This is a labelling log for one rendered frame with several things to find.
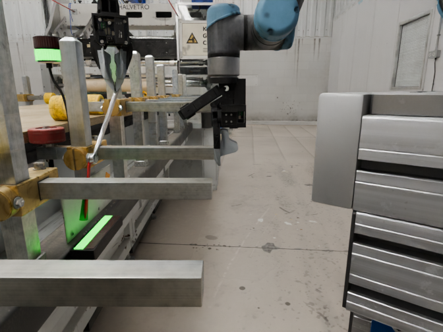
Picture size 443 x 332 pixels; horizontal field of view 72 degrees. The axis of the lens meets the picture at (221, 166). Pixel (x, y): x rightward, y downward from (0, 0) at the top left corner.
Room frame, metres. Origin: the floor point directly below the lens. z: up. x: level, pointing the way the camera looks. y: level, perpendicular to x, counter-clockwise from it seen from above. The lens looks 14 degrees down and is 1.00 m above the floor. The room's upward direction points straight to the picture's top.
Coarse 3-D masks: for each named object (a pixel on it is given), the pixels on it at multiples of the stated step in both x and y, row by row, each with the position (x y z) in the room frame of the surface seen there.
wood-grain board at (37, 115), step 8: (48, 104) 2.21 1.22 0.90; (24, 112) 1.40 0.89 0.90; (32, 112) 1.40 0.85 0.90; (40, 112) 1.40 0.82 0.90; (48, 112) 1.40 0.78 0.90; (24, 120) 1.02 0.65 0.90; (32, 120) 1.02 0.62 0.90; (40, 120) 1.02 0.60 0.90; (48, 120) 1.02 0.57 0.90; (96, 120) 1.16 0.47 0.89; (24, 128) 0.79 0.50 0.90; (24, 136) 0.73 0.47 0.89
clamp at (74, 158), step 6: (102, 144) 0.77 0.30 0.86; (72, 150) 0.67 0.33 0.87; (78, 150) 0.67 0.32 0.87; (84, 150) 0.69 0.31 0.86; (90, 150) 0.70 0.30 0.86; (66, 156) 0.67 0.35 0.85; (72, 156) 0.67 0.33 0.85; (78, 156) 0.67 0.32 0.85; (84, 156) 0.67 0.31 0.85; (66, 162) 0.67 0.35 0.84; (72, 162) 0.67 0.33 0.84; (78, 162) 0.67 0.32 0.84; (84, 162) 0.67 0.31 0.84; (72, 168) 0.67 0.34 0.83; (78, 168) 0.67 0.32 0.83; (84, 168) 0.69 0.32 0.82
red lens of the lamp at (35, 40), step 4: (36, 36) 0.69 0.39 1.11; (40, 36) 0.68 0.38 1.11; (44, 36) 0.69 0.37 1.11; (48, 36) 0.69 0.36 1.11; (36, 40) 0.69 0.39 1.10; (40, 40) 0.68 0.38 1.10; (44, 40) 0.68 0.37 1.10; (48, 40) 0.69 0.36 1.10; (52, 40) 0.69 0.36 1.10; (56, 40) 0.70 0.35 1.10; (36, 44) 0.69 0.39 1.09; (40, 44) 0.68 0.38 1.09; (44, 44) 0.68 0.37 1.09; (48, 44) 0.69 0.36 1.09; (52, 44) 0.69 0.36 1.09; (56, 44) 0.70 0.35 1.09
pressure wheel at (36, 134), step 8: (32, 128) 0.73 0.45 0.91; (40, 128) 0.76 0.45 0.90; (48, 128) 0.73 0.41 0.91; (56, 128) 0.74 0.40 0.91; (64, 128) 0.77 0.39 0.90; (32, 136) 0.72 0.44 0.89; (40, 136) 0.71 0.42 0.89; (48, 136) 0.72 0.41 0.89; (56, 136) 0.73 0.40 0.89; (64, 136) 0.76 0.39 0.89; (48, 144) 0.74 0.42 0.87
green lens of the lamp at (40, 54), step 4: (36, 52) 0.69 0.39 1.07; (40, 52) 0.68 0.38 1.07; (44, 52) 0.68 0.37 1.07; (48, 52) 0.69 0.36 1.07; (52, 52) 0.69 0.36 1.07; (56, 52) 0.70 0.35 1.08; (36, 56) 0.69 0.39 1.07; (40, 56) 0.68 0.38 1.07; (44, 56) 0.68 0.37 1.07; (48, 56) 0.69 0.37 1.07; (52, 56) 0.69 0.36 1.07; (56, 56) 0.69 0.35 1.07; (60, 56) 0.70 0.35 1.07; (36, 60) 0.69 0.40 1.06; (56, 60) 0.69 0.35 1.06; (60, 60) 0.70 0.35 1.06
